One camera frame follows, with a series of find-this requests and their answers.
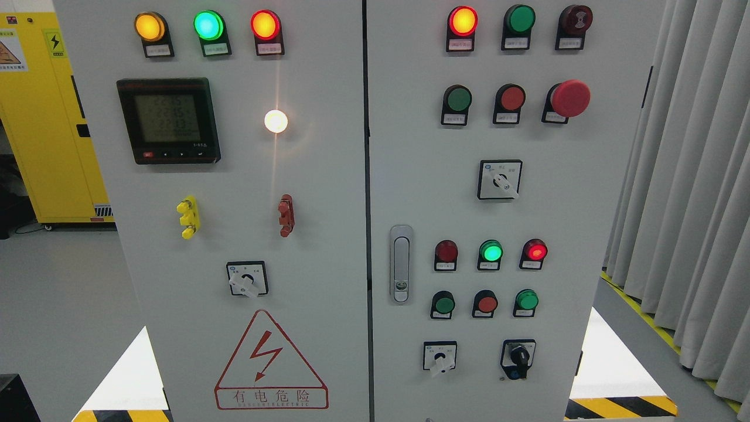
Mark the lower left green push button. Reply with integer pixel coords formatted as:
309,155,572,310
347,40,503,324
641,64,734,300
429,290,456,320

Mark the green push button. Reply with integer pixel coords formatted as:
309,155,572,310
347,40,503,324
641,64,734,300
440,84,472,127
513,289,539,318
429,290,456,320

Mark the upper green push button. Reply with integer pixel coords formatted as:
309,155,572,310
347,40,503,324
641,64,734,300
440,84,472,127

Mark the lower red push button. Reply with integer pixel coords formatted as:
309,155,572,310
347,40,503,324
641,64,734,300
472,290,498,319

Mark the red push button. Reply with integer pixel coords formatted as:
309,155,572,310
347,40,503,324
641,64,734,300
472,290,498,319
492,84,526,125

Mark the lower right green push button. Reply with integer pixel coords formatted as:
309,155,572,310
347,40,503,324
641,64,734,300
513,289,539,318

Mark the upper red push button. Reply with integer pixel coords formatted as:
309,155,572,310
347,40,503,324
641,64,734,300
492,84,526,125

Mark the red emergency stop button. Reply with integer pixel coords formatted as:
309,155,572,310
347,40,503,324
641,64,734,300
541,79,591,124

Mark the grey electrical control cabinet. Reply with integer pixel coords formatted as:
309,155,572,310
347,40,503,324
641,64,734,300
54,1,666,421

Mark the lower left red indicator light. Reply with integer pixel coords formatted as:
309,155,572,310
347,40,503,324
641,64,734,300
434,240,459,272

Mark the red indicator light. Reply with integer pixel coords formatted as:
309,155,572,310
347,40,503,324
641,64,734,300
251,9,285,56
445,5,479,53
518,238,548,271
434,240,459,272

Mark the lower green indicator light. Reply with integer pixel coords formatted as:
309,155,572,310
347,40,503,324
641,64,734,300
476,239,504,271

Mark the green indicator light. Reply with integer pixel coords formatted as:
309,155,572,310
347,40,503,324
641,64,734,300
193,9,232,57
476,239,504,271
501,4,536,51

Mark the white lit indicator light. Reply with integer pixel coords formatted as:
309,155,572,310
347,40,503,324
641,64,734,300
264,109,289,134

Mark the lower right red indicator light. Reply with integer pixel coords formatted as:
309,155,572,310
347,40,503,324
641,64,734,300
518,238,548,271

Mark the red electric hazard warning sticker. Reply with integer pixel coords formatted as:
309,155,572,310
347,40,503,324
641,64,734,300
214,309,329,410

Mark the red indicator light top right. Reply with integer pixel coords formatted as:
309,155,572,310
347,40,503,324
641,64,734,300
445,5,479,53

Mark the red indicator light top left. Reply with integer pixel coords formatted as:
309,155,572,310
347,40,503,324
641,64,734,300
251,9,285,56

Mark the black digital power meter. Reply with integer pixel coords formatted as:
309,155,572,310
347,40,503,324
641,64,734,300
116,77,221,165

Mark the green indicator light top right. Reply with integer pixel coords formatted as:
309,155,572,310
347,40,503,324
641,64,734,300
501,4,536,51

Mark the green indicator light top left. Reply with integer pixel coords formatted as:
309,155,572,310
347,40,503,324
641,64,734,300
193,9,232,57

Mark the yellow indicator light top left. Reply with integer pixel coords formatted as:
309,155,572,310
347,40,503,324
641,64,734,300
134,11,174,58

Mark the grey curtain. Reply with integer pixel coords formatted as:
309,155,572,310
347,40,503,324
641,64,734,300
605,1,749,421

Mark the yellow safety cabinet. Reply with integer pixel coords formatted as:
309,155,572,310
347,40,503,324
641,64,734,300
1,12,114,226

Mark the grey cabinet door handle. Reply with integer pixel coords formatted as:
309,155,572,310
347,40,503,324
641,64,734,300
389,224,413,304

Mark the upper right rotary selector switch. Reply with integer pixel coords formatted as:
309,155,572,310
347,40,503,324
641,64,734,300
476,159,523,201

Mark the left door rotary selector switch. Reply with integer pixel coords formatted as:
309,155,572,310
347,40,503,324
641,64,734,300
226,261,270,298

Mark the lower white rotary selector switch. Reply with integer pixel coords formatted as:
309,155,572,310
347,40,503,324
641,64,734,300
422,341,458,377

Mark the black knob selector switch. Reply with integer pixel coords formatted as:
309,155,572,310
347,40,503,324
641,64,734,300
499,339,536,381

